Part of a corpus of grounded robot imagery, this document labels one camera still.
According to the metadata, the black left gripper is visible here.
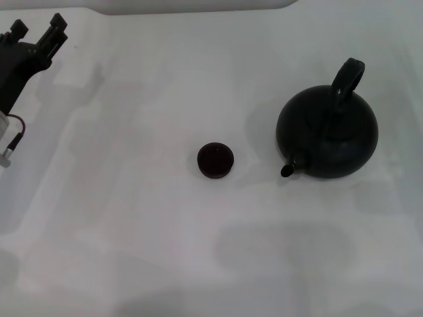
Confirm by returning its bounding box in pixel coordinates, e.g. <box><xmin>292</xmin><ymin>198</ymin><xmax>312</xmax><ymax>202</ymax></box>
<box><xmin>0</xmin><ymin>13</ymin><xmax>69</xmax><ymax>114</ymax></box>

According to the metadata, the black round teapot with handle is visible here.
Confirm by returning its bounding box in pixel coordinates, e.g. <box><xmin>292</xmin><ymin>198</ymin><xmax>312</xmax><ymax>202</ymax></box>
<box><xmin>276</xmin><ymin>57</ymin><xmax>379</xmax><ymax>181</ymax></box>

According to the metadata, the dark brown round teacup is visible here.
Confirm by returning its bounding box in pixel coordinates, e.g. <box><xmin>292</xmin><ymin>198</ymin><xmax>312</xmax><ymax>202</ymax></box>
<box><xmin>197</xmin><ymin>141</ymin><xmax>235</xmax><ymax>181</ymax></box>

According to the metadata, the dark red cable, silver plug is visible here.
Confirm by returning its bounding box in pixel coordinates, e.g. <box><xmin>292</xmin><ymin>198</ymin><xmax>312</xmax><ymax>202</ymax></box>
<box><xmin>0</xmin><ymin>114</ymin><xmax>27</xmax><ymax>168</ymax></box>

